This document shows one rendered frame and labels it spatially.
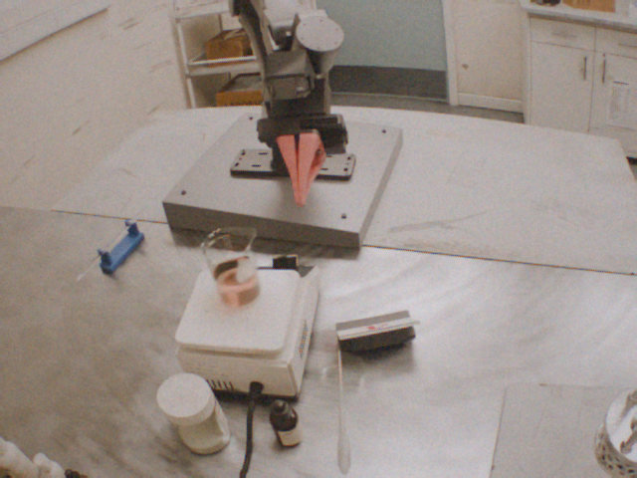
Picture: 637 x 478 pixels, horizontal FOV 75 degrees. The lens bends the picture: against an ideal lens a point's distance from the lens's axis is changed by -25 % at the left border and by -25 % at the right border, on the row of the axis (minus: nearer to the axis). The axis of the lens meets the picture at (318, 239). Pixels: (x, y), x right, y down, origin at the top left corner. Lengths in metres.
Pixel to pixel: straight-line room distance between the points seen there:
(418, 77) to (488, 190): 2.69
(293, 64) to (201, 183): 0.37
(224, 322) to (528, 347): 0.35
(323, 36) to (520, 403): 0.47
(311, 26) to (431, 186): 0.39
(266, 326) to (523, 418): 0.29
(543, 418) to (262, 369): 0.31
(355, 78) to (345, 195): 2.86
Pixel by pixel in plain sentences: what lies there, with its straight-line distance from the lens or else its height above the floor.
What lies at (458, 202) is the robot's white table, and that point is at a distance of 0.84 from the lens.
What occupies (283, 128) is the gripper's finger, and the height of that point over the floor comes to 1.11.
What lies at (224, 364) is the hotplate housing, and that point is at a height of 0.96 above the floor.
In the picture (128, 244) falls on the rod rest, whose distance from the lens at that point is 0.87.
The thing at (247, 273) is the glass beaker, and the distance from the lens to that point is 0.53.
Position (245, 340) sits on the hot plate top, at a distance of 0.53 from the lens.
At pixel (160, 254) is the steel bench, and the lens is 0.83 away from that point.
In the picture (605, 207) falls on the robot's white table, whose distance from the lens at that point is 0.91.
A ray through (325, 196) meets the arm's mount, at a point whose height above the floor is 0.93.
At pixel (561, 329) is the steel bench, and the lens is 0.66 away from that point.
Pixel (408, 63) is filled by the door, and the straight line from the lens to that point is 3.52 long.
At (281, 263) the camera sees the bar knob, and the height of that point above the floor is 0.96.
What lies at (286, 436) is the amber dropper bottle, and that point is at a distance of 0.52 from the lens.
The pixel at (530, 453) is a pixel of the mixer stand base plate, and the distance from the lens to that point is 0.53.
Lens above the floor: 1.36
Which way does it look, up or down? 36 degrees down
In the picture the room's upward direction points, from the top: 8 degrees counter-clockwise
